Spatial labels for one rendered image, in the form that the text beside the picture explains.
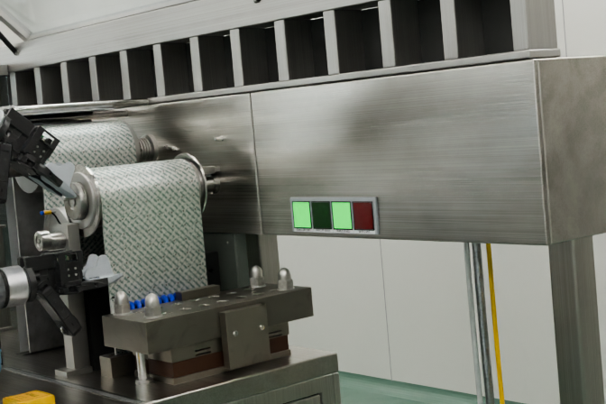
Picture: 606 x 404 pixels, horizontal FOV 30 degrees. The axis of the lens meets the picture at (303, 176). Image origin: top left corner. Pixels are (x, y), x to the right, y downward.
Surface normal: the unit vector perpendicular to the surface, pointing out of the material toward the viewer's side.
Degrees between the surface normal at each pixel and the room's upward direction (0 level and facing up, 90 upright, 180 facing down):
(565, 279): 90
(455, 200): 90
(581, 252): 90
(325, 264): 90
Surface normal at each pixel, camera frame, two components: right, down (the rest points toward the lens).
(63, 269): 0.64, -0.01
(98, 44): -0.76, 0.10
